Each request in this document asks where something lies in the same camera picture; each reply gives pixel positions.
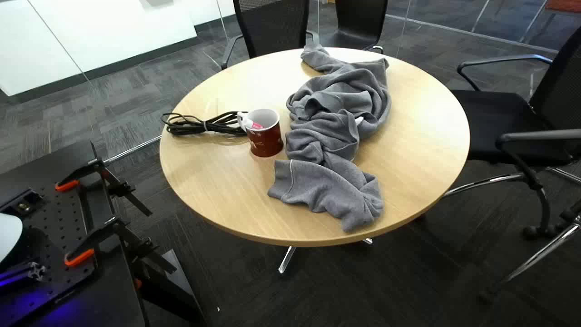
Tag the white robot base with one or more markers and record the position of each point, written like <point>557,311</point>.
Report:
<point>7,233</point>

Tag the orange bench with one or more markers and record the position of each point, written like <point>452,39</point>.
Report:
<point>565,4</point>

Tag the red marker with white end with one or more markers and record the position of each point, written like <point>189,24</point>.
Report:
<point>245,119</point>

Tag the red mug with white pattern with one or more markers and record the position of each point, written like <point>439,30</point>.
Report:
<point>265,142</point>

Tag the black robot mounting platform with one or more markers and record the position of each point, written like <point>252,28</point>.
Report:
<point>54,224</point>

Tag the black office chair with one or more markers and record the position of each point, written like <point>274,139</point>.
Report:
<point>359,19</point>
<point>272,24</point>
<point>501,121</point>

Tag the grey fleece garment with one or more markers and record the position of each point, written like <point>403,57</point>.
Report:
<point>327,139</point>

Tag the chrome table base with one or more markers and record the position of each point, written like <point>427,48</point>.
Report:
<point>287,259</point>

